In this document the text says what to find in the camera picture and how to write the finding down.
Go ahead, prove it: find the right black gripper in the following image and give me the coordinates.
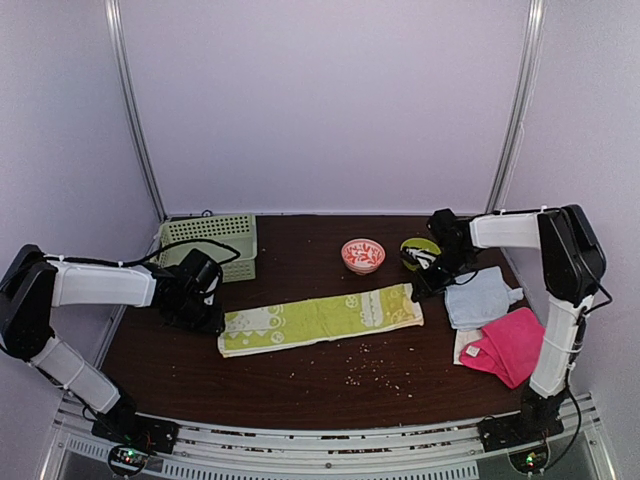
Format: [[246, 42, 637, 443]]
[[413, 246, 476, 301]]

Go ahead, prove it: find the right aluminium frame post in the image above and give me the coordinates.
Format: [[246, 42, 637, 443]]
[[485, 0, 546, 213]]

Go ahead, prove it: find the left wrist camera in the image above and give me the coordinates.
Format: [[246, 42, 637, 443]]
[[200, 285, 218, 305]]

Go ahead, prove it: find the aluminium frame post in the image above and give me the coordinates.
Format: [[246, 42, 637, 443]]
[[104, 0, 167, 223], [485, 0, 546, 213]]

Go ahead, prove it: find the cream white towel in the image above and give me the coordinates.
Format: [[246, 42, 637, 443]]
[[453, 329, 482, 365]]

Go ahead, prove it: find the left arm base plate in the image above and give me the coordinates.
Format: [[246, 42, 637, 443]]
[[91, 414, 179, 478]]

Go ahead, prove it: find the light blue towel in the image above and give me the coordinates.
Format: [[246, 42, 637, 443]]
[[444, 266, 524, 331]]

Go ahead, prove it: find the pink towel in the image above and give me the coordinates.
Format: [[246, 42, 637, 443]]
[[459, 307, 545, 389]]

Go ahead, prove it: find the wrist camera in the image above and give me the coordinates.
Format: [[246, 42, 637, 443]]
[[200, 285, 218, 305], [400, 247, 439, 271]]

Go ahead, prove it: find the left aluminium frame post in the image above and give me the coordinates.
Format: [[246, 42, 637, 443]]
[[104, 0, 167, 223]]

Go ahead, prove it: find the green lemon pattern towel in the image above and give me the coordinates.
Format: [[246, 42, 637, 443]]
[[217, 284, 424, 358]]

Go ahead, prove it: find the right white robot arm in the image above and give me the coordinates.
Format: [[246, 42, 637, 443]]
[[411, 205, 606, 442]]

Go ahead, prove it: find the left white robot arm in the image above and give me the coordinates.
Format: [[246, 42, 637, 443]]
[[1, 244, 224, 444]]

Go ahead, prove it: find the red white patterned bowl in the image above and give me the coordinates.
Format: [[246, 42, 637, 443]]
[[341, 238, 386, 275]]

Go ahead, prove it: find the green perforated plastic basket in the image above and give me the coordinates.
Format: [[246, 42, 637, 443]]
[[152, 214, 258, 283]]

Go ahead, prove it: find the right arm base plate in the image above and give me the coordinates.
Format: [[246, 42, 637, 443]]
[[477, 414, 564, 476]]

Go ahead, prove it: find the lime green bowl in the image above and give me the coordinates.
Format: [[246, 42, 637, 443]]
[[400, 237, 441, 257]]

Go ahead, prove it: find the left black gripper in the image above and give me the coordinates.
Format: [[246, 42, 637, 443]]
[[168, 292, 225, 336]]

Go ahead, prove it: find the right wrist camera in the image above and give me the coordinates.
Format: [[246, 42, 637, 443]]
[[400, 247, 439, 271]]

